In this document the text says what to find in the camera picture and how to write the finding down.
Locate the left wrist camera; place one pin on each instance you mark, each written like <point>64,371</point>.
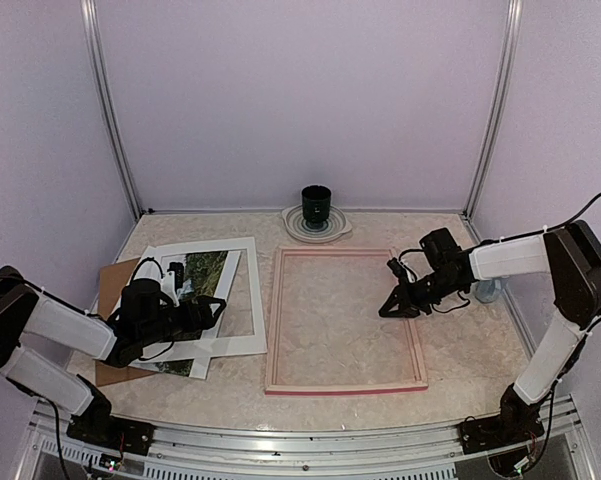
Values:
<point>175,275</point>

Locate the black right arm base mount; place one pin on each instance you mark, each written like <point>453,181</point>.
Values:
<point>489,433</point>

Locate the aluminium corner post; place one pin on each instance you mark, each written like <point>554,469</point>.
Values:
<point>98,65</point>
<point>497,107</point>

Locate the left aluminium corner post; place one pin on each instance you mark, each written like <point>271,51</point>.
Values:
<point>98,65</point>

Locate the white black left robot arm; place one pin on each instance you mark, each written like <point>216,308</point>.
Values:
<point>149,314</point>

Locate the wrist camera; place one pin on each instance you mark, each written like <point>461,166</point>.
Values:
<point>175,275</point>
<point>401,271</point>

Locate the striped ceramic plate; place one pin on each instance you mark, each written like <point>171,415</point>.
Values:
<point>336,226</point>

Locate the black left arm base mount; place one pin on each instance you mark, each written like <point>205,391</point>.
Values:
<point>114,433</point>

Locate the aluminium front rail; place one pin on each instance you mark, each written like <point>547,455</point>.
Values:
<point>434,451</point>

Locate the pink wooden picture frame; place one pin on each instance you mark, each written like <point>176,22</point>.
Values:
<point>415,350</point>

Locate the landscape photo print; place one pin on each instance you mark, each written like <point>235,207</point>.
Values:
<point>206,273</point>

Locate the brown backing board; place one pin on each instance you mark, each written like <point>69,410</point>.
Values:
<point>111,282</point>

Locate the right aluminium corner post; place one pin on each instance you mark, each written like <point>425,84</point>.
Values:
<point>497,107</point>

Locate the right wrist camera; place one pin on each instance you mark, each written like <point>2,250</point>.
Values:
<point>401,271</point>

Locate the dark green cup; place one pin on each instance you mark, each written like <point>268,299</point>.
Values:
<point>316,204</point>

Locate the light blue paper cup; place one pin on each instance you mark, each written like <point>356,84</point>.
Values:
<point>488,291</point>

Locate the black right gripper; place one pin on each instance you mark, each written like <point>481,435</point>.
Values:
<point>408,304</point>

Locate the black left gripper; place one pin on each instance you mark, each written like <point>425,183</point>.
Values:
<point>194,324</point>

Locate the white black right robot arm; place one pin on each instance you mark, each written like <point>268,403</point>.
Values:
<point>565,260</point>

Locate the white mat board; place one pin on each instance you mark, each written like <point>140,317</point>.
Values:
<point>241,328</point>

